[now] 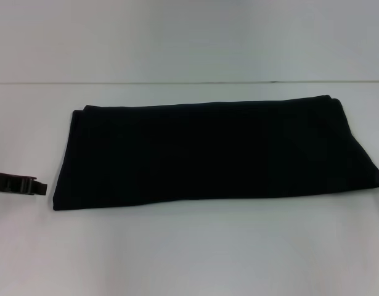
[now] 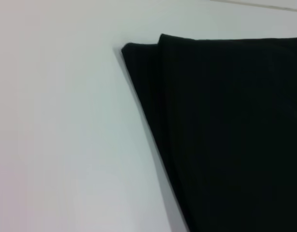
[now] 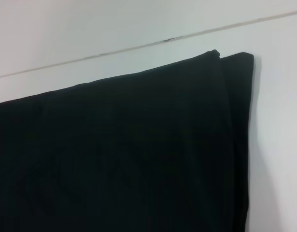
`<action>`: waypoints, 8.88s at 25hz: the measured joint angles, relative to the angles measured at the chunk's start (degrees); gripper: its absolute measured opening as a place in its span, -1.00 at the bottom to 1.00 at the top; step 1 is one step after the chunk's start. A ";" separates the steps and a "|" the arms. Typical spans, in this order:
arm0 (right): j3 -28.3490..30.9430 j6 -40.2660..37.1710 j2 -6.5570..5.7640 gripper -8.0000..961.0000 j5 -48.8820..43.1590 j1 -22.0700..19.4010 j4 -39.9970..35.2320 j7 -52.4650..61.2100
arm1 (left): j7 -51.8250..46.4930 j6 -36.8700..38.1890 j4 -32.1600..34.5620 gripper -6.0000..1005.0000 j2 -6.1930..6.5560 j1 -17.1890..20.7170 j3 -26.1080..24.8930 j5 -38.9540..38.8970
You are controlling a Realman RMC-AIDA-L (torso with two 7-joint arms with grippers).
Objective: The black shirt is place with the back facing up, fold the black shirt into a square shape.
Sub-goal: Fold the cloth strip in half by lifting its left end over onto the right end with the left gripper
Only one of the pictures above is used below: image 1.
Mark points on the black shirt with FREE print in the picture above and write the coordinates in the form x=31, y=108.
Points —
x=207, y=151

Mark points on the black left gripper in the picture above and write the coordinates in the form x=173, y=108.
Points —
x=7, y=182

